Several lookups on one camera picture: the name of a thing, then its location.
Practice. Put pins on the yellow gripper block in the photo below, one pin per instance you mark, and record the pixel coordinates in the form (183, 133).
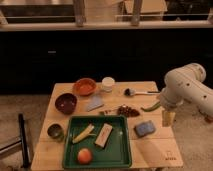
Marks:
(168, 118)

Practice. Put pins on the blue sponge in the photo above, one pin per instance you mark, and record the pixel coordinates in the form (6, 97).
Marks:
(144, 128)

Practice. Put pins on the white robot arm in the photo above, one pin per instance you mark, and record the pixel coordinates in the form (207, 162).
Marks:
(186, 84)

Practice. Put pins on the orange bowl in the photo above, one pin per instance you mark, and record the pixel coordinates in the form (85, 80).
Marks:
(84, 86)

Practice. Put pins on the bunch of red grapes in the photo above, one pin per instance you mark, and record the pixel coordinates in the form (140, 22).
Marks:
(122, 110)

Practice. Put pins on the white cup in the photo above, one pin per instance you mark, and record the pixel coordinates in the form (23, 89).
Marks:
(107, 84)

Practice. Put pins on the grey cloth piece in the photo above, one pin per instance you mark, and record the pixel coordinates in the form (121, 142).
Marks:
(96, 102)

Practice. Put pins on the green tray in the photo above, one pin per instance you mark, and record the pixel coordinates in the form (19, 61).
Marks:
(115, 154)

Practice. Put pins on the red apple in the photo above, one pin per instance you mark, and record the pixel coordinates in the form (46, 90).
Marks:
(84, 156)

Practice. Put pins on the black metal stand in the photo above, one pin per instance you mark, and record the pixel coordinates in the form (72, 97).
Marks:
(21, 140)

